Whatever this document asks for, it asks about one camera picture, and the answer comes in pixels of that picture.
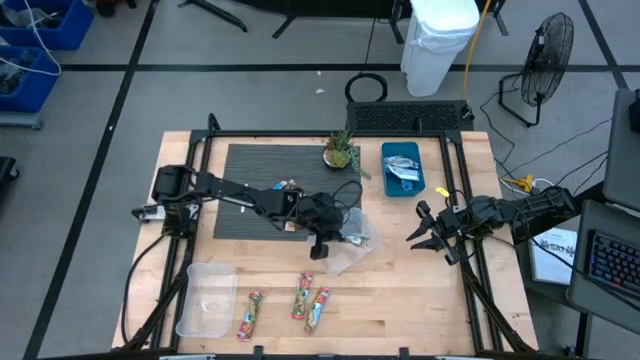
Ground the yellow hanging cable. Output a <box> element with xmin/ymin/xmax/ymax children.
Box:
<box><xmin>460</xmin><ymin>0</ymin><xmax>494</xmax><ymax>100</ymax></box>

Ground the blue storage bin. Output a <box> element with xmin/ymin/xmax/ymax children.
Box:
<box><xmin>0</xmin><ymin>46</ymin><xmax>62</xmax><ymax>114</ymax></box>
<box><xmin>0</xmin><ymin>0</ymin><xmax>95</xmax><ymax>51</ymax></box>

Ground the yellow power plug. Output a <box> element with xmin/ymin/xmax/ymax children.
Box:
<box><xmin>501</xmin><ymin>174</ymin><xmax>536</xmax><ymax>195</ymax></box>

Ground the white printed sign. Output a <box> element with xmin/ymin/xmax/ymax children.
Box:
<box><xmin>528</xmin><ymin>227</ymin><xmax>579</xmax><ymax>286</ymax></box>

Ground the chocolate chip granola bar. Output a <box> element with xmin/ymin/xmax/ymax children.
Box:
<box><xmin>236</xmin><ymin>291</ymin><xmax>266</xmax><ymax>343</ymax></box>
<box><xmin>304</xmin><ymin>286</ymin><xmax>331</xmax><ymax>335</ymax></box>
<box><xmin>291</xmin><ymin>271</ymin><xmax>315</xmax><ymax>321</ymax></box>

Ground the black partition curtain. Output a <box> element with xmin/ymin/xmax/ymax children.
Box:
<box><xmin>177</xmin><ymin>0</ymin><xmax>511</xmax><ymax>45</ymax></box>

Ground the clear plastic container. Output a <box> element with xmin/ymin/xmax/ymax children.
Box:
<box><xmin>175</xmin><ymin>262</ymin><xmax>239</xmax><ymax>339</ymax></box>

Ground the black perforated case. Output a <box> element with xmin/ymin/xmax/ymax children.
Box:
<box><xmin>345</xmin><ymin>100</ymin><xmax>475</xmax><ymax>133</ymax></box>

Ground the black floor fan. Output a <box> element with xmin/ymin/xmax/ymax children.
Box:
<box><xmin>497</xmin><ymin>12</ymin><xmax>576</xmax><ymax>128</ymax></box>

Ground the clear bin with handle holes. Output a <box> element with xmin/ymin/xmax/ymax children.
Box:
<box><xmin>319</xmin><ymin>207</ymin><xmax>384</xmax><ymax>278</ymax></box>

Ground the gray desk surface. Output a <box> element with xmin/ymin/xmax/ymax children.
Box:
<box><xmin>566</xmin><ymin>199</ymin><xmax>640</xmax><ymax>337</ymax></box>
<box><xmin>602</xmin><ymin>88</ymin><xmax>640</xmax><ymax>214</ymax></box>

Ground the coiled black cable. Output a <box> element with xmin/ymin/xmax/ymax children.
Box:
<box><xmin>344</xmin><ymin>72</ymin><xmax>389</xmax><ymax>104</ymax></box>

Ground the white cable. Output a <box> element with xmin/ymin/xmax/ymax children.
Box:
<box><xmin>0</xmin><ymin>0</ymin><xmax>64</xmax><ymax>77</ymax></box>

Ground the dark striped placemat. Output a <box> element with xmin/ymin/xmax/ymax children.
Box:
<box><xmin>213</xmin><ymin>143</ymin><xmax>362</xmax><ymax>242</ymax></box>

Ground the backlit black keyboard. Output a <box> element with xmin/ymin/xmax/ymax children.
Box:
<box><xmin>588</xmin><ymin>229</ymin><xmax>640</xmax><ymax>301</ymax></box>

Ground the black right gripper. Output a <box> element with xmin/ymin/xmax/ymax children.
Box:
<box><xmin>405</xmin><ymin>198</ymin><xmax>499</xmax><ymax>267</ymax></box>

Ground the potted succulent plant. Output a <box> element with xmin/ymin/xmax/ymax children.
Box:
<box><xmin>322</xmin><ymin>128</ymin><xmax>372</xmax><ymax>180</ymax></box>

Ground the white trash bin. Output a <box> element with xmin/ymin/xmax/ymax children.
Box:
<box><xmin>399</xmin><ymin>0</ymin><xmax>481</xmax><ymax>98</ymax></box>

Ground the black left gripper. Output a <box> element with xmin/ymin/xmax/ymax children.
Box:
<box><xmin>297</xmin><ymin>192</ymin><xmax>366</xmax><ymax>262</ymax></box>

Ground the gray cart shelf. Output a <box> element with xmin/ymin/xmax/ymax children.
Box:
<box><xmin>0</xmin><ymin>110</ymin><xmax>45</xmax><ymax>131</ymax></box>

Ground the teal plastic bin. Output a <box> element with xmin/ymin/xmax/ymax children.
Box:
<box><xmin>381</xmin><ymin>141</ymin><xmax>427</xmax><ymax>198</ymax></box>

